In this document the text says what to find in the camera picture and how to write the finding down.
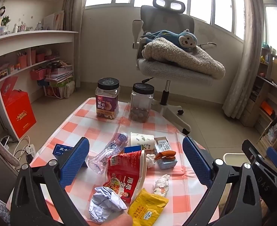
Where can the pink pen holder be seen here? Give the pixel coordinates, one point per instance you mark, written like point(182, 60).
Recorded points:
point(22, 61)

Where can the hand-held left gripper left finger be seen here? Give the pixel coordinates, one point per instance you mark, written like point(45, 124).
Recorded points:
point(73, 162)

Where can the pink plastic basket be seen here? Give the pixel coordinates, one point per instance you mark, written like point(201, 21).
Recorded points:
point(38, 74)

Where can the white power strip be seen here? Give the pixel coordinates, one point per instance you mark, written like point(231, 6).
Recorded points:
point(31, 149)

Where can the red gift bag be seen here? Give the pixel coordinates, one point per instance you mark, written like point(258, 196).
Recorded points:
point(18, 113)

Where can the white bookshelf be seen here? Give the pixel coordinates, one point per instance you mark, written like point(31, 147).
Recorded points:
point(34, 36)

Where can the yellow packet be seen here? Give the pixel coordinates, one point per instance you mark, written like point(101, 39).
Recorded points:
point(145, 207)

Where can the blue monkey plush toy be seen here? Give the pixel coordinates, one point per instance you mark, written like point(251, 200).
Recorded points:
point(186, 40)

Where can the orange box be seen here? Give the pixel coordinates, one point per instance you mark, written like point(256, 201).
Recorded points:
point(266, 107)

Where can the orange wrapper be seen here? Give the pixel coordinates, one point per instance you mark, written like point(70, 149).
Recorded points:
point(166, 155)

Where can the purple label nut jar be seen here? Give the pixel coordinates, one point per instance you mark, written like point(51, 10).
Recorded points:
point(106, 106)

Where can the stack of papers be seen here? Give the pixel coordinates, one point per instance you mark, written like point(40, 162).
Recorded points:
point(58, 75)

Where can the white paper cup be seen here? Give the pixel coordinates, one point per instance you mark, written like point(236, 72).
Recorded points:
point(140, 141)

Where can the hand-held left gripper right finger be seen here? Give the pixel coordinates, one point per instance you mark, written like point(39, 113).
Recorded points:
point(197, 163)

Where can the paper ball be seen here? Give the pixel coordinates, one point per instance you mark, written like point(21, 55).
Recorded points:
point(105, 202)

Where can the clear plastic bottle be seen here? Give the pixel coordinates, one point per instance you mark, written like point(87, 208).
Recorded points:
point(105, 155)

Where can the window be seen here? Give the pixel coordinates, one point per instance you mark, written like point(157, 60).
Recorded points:
point(199, 0)

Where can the white trash bin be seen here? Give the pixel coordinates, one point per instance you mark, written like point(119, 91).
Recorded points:
point(233, 157)

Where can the orange white checked tablecloth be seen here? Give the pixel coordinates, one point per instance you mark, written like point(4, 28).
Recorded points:
point(89, 127)

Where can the wooden desk shelf unit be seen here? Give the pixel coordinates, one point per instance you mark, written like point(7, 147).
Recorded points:
point(265, 82)

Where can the stained tissue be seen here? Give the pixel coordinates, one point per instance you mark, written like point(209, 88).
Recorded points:
point(161, 184)

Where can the clear plastic nut jar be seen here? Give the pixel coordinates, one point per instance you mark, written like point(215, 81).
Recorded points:
point(140, 103)

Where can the grey office chair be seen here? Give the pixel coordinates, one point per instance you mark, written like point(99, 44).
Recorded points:
point(166, 16)

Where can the beige fleece blanket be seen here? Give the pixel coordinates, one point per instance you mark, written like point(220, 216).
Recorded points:
point(187, 61)

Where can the small green plant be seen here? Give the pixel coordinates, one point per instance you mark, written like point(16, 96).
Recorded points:
point(5, 20)

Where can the beige lace curtain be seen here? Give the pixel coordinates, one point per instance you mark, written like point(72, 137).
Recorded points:
point(74, 16)
point(249, 51)

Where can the person's left hand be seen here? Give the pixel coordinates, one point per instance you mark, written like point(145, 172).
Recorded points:
point(112, 220)

